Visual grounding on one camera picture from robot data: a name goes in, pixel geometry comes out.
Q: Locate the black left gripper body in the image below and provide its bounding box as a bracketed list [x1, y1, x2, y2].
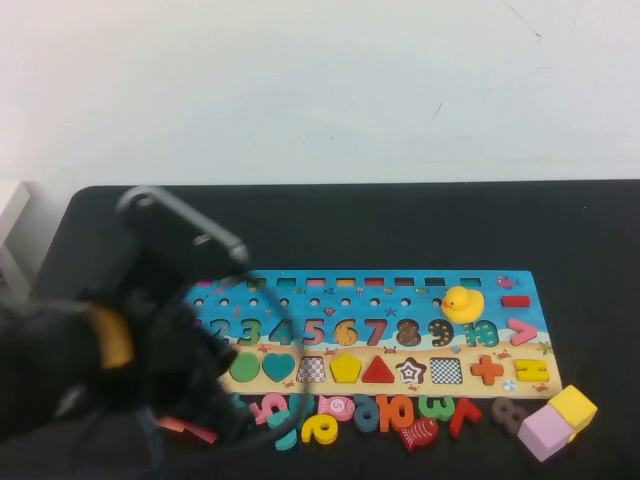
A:
[132, 259, 256, 446]

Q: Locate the yellow pentagon piece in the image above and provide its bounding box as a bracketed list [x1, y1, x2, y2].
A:
[329, 353, 363, 385]

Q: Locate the green circle piece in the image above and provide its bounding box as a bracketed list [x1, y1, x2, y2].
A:
[229, 352, 261, 384]

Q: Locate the teal heart piece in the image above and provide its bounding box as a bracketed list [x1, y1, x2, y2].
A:
[262, 352, 296, 384]

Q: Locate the pink number five piece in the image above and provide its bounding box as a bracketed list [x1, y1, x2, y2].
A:
[252, 393, 286, 426]

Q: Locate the teal number four piece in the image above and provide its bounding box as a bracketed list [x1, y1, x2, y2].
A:
[288, 393, 317, 426]

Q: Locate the teal number two piece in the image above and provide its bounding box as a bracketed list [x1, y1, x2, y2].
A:
[267, 409, 301, 452]

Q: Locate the yellow number six piece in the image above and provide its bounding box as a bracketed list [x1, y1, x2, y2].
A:
[299, 413, 337, 445]

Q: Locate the red triangle piece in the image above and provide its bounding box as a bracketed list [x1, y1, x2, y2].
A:
[361, 355, 397, 385]

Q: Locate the orange number ten piece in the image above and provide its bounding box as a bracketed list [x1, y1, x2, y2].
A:
[374, 393, 416, 434]

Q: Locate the green number three piece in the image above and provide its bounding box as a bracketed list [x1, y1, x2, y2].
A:
[417, 394, 457, 420]

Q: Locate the colourful wooden puzzle board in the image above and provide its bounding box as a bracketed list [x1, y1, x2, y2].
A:
[184, 269, 564, 401]

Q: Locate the red number seven piece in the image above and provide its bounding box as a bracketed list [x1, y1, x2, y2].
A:
[446, 396, 482, 440]

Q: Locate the orange plus sign piece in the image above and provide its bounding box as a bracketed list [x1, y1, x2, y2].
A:
[469, 355, 505, 388]

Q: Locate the brown number eight piece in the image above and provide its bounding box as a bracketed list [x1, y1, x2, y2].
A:
[488, 398, 529, 432]

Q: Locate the pink greater-than sign piece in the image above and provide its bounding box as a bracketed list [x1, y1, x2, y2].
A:
[507, 318, 539, 346]

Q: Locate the yellow equals sign piece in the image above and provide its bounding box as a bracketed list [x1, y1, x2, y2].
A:
[514, 359, 550, 384]

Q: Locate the crimson wooden cube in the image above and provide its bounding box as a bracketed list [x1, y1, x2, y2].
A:
[187, 422, 219, 445]

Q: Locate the pink wooden fish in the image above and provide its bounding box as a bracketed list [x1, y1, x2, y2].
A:
[314, 393, 357, 421]

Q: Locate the white cabinet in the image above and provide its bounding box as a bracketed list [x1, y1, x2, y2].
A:
[0, 179, 29, 246]

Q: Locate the red wooden fish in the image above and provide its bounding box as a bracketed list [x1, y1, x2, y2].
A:
[397, 417, 440, 454]

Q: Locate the yellow rubber duck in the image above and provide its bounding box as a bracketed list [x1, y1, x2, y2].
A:
[440, 286, 485, 326]

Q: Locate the lilac wooden cube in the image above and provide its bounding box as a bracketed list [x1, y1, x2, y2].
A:
[516, 403, 571, 464]

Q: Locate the yellow wooden cube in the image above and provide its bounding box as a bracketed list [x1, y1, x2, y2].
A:
[547, 384, 599, 444]

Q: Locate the long black camera cable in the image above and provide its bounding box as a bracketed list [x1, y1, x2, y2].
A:
[219, 269, 314, 449]

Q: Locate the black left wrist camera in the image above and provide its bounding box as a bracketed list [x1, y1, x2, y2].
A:
[115, 185, 250, 281]

